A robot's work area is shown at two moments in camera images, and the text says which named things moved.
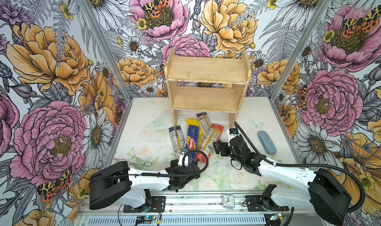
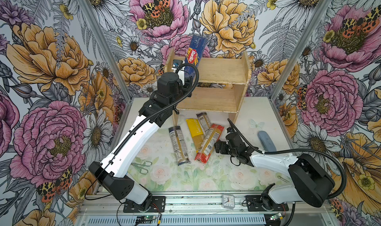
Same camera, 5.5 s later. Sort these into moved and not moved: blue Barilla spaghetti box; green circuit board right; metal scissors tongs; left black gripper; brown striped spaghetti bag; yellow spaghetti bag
Moved: left black gripper; blue Barilla spaghetti box
Not moved: green circuit board right; brown striped spaghetti bag; yellow spaghetti bag; metal scissors tongs
